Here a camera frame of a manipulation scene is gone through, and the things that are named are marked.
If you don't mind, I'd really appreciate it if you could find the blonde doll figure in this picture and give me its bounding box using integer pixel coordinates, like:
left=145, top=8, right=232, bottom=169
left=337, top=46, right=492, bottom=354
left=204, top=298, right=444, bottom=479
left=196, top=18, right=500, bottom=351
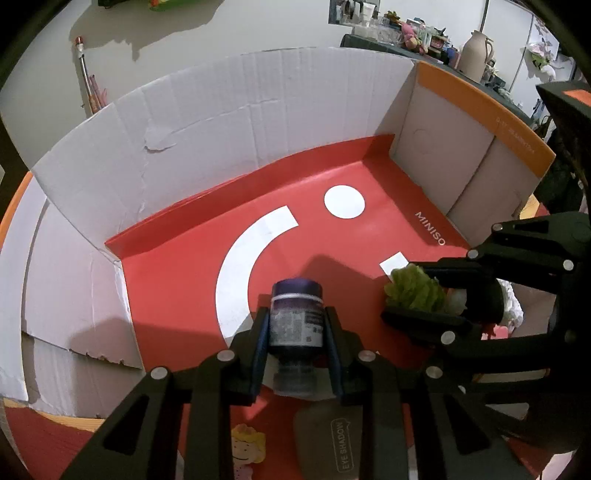
left=230, top=424, right=267, bottom=480

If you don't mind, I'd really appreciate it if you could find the red knitted mat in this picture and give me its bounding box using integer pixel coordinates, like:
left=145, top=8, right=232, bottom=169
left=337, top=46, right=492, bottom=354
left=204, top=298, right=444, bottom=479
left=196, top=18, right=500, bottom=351
left=2, top=404, right=557, bottom=480

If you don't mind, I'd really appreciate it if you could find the grey rounded compact case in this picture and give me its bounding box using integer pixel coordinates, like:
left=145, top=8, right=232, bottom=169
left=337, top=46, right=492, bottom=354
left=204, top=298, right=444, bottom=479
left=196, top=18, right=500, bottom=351
left=293, top=401, right=370, bottom=480

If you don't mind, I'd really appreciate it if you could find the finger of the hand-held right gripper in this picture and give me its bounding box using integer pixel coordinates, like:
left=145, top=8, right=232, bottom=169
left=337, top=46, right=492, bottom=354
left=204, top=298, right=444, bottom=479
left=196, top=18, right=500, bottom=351
left=409, top=212, right=588, bottom=320
left=381, top=309, right=551, bottom=385

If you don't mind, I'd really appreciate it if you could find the beige thermos jug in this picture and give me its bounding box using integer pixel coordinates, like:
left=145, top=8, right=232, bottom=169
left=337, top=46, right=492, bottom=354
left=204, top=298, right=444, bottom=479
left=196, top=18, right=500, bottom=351
left=457, top=30, right=496, bottom=84

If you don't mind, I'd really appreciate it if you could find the white refrigerator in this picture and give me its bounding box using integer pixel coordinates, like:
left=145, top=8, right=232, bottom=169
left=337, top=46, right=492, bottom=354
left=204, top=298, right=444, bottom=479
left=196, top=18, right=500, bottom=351
left=510, top=14, right=578, bottom=93

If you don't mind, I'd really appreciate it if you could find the dark green tablecloth table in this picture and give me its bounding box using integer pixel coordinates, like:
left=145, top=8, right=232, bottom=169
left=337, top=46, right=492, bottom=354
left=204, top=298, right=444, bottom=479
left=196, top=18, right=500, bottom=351
left=341, top=33, right=539, bottom=127

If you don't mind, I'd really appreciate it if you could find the row of small desk items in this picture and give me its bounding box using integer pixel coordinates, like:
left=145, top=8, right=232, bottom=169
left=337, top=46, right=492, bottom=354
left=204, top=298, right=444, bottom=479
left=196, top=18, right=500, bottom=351
left=379, top=9, right=462, bottom=61

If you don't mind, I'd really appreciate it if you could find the dark blue bottle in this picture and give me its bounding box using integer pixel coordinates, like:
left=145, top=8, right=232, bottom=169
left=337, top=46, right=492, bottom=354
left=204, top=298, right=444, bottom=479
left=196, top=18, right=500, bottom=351
left=269, top=278, right=324, bottom=398

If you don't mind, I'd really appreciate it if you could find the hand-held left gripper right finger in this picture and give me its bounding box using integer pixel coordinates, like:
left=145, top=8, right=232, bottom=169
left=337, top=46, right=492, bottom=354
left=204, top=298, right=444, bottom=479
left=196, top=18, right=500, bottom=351
left=323, top=306, right=536, bottom=480

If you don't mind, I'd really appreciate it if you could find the wall mirror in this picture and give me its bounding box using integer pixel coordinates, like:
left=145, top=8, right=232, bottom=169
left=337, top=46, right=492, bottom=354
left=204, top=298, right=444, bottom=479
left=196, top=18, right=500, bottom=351
left=329, top=0, right=382, bottom=26

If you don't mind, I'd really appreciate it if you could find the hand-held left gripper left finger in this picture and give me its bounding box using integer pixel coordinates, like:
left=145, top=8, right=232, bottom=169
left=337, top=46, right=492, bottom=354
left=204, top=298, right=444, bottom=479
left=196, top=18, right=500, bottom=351
left=60, top=307, right=273, bottom=480

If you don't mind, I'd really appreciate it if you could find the metal pole with red grip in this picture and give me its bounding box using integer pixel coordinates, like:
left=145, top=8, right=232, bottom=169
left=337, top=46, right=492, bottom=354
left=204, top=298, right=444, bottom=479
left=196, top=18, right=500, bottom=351
left=74, top=37, right=109, bottom=114

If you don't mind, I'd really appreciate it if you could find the orange cardboard box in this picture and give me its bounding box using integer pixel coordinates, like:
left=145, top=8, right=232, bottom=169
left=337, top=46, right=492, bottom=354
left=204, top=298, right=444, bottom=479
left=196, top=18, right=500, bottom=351
left=0, top=46, right=557, bottom=435

